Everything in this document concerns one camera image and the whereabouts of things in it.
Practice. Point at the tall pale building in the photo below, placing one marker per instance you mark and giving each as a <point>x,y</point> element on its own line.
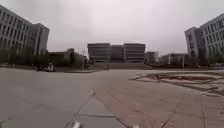
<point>208,36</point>

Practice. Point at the sunken brown ground patch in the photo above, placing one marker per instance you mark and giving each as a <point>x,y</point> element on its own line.
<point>181,78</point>

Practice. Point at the tall grey building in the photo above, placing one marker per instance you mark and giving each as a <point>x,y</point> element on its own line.
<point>16,31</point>

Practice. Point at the robot's own part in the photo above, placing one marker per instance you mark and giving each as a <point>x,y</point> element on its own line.
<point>76,125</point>

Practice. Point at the grey twin-block building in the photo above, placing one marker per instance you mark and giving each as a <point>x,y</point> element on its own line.
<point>116,52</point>

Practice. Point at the grey paved plaza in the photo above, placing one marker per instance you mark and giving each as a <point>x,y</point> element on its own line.
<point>50,96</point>

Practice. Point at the wide stone stairs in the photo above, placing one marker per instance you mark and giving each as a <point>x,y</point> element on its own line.
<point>120,66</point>

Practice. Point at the low dark building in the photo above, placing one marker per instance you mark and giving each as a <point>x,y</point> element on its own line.
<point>65,57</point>

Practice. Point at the small distant building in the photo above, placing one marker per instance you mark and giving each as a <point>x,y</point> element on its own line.
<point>151,57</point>

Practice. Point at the low pale building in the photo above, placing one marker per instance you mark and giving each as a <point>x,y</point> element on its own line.
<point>173,58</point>

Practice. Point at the row of trees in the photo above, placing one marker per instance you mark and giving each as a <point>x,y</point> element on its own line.
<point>23,57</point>

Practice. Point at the vehicle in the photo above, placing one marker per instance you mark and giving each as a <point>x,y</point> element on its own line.
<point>46,67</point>

